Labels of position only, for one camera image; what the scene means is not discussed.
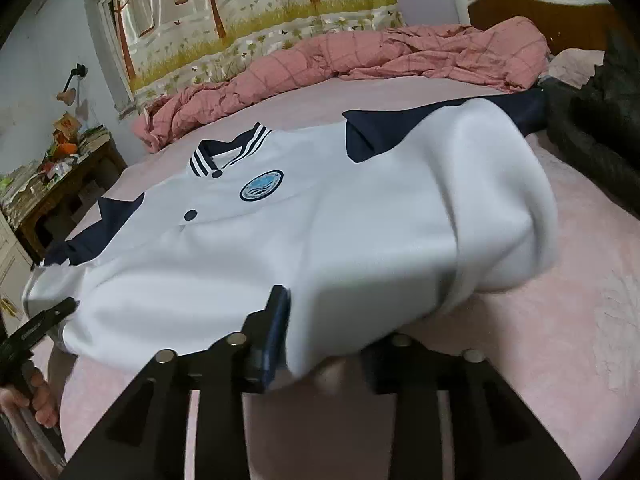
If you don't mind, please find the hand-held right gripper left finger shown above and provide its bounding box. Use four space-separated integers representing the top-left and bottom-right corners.
59 284 293 480

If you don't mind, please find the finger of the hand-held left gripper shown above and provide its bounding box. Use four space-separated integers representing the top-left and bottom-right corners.
42 296 80 330

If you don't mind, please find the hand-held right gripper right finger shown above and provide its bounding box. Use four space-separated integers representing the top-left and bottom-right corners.
359 332 583 480

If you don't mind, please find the white and navy jacket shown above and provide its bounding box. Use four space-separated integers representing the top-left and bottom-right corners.
22 91 560 378

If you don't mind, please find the person's left hand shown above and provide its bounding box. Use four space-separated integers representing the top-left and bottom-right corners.
0 366 62 433

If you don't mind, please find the wooden desk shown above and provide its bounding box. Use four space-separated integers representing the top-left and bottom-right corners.
0 132 129 261

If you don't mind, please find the pile of desk clutter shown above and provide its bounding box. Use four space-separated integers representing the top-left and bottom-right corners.
0 112 112 211

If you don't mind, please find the pink desk lamp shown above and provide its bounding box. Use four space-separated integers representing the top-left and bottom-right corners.
55 62 89 107

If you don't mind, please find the pink checked quilt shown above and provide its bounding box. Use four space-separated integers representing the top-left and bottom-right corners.
132 16 551 155

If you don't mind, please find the dark fuzzy cloth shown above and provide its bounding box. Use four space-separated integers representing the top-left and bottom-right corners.
537 25 640 218

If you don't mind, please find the tree print curtain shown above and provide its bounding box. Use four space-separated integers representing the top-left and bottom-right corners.
109 0 401 92

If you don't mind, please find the light pillow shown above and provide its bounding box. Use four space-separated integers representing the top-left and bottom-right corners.
547 49 607 82

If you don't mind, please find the white and brown headboard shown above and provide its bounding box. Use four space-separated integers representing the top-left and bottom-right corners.
454 0 617 57

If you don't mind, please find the white window frame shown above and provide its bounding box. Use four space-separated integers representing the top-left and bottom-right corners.
81 0 137 117

